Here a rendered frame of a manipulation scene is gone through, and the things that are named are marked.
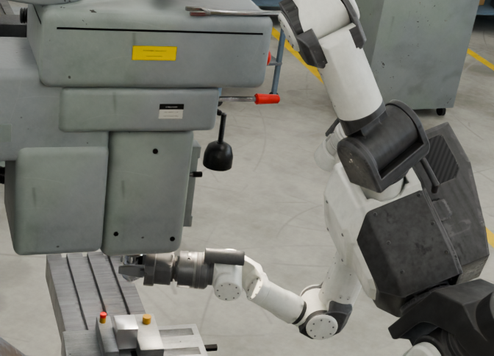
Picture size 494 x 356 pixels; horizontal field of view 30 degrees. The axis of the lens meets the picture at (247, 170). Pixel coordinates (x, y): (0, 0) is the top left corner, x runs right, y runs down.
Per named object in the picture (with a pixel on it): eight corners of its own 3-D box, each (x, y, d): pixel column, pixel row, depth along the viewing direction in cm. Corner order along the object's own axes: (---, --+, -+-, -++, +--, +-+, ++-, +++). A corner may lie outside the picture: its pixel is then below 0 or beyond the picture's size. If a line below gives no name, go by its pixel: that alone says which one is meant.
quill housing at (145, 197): (162, 213, 228) (174, 93, 215) (183, 257, 211) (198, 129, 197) (84, 216, 222) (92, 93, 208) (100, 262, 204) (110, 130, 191)
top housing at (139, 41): (229, 49, 217) (238, -19, 210) (266, 91, 195) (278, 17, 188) (24, 45, 201) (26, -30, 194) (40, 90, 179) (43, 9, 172)
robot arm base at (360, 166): (436, 162, 181) (394, 135, 188) (431, 115, 172) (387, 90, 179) (381, 207, 177) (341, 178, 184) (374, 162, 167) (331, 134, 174)
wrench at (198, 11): (295, 12, 194) (296, 9, 193) (303, 18, 190) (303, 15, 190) (184, 9, 185) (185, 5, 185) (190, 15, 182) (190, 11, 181)
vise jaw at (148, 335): (151, 325, 240) (153, 312, 238) (163, 361, 227) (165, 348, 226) (129, 326, 238) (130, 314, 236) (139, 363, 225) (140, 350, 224)
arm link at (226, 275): (194, 270, 227) (240, 274, 228) (191, 301, 218) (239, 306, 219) (198, 235, 220) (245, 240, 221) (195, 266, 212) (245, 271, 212)
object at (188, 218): (187, 218, 221) (196, 139, 212) (191, 226, 218) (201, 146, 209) (170, 219, 220) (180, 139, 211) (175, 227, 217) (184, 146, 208)
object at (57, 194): (84, 201, 222) (90, 101, 211) (102, 254, 202) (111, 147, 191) (3, 204, 216) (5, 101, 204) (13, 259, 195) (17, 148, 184)
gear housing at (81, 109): (187, 90, 217) (191, 49, 213) (216, 132, 197) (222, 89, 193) (42, 89, 206) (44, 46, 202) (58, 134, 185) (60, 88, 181)
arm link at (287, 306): (251, 290, 230) (310, 323, 237) (254, 316, 221) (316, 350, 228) (277, 261, 226) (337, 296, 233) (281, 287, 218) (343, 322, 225)
